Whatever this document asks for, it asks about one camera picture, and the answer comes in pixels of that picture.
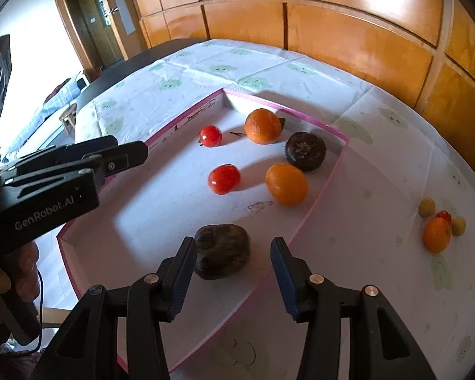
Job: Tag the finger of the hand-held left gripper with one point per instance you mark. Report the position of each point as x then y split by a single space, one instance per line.
95 145
130 152

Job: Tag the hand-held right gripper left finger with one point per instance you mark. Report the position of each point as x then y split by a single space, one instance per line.
180 281

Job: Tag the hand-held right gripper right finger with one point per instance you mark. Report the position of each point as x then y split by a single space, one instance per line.
285 285

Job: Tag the lumpy dark water chestnut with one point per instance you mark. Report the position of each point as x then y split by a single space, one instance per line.
221 251

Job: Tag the pink shallow cardboard box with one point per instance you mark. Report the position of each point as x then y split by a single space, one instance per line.
162 206

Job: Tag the red cherry tomato with stem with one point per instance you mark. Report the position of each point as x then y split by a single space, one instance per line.
210 136
444 217

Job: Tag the oblong red cherry tomato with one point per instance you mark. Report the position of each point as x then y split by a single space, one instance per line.
224 179

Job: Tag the orange tomato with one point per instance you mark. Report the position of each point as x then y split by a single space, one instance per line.
286 184
436 235

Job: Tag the orange tangerine with stem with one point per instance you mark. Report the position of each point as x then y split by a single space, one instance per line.
263 126

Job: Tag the round dark water chestnut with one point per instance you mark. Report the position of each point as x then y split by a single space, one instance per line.
305 151

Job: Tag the tan longan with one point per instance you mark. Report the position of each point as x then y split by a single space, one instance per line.
426 207
458 226

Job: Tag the person's left hand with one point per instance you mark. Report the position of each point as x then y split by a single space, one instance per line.
23 261

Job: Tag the small wooden stool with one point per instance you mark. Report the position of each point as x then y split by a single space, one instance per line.
68 118

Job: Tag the blue plaid cloth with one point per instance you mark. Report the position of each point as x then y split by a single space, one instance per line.
63 93

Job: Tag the wooden door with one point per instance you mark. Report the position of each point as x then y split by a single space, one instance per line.
120 45

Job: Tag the small dark twig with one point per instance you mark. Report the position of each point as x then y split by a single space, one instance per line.
236 133

